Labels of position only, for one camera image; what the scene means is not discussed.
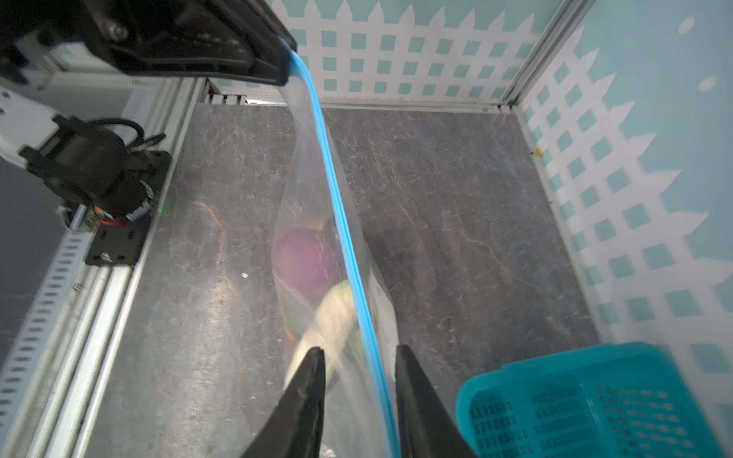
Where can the white radish toy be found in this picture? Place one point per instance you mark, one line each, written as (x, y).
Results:
(333, 322)

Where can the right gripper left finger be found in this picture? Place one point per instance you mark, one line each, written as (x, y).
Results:
(295, 428)

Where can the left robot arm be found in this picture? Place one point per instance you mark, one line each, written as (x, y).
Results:
(110, 163)

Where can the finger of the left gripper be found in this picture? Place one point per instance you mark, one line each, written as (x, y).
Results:
(229, 39)

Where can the teal plastic basket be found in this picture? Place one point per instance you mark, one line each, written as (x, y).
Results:
(603, 401)

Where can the clear zip top bag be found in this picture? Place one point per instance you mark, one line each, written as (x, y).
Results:
(360, 412)

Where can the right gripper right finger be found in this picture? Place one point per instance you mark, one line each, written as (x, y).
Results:
(425, 427)

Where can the aluminium front rail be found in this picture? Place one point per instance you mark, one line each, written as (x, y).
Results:
(54, 376)

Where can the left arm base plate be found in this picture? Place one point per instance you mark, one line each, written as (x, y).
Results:
(119, 242)

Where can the purple onion toy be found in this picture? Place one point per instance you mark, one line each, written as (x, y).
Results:
(307, 262)

